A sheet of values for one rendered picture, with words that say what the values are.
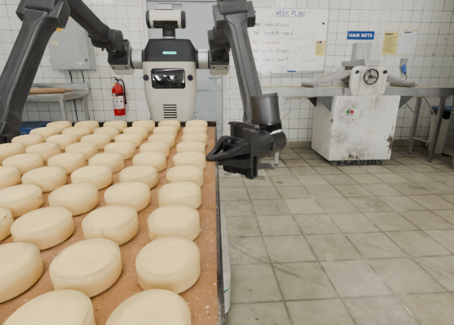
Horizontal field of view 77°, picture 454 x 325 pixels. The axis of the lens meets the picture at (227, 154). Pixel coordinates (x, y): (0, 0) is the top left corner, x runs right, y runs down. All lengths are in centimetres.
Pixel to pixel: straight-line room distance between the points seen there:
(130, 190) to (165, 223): 9
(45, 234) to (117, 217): 6
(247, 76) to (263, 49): 353
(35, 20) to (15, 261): 73
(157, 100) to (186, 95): 13
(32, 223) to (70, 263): 8
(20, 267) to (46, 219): 7
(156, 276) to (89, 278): 5
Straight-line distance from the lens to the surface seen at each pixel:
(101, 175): 40
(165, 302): 21
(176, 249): 24
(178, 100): 130
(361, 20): 474
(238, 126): 53
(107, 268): 24
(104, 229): 28
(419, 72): 522
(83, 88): 443
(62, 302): 23
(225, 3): 86
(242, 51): 76
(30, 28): 91
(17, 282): 27
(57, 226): 31
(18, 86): 84
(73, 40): 432
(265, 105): 57
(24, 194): 39
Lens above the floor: 114
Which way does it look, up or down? 16 degrees down
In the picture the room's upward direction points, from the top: straight up
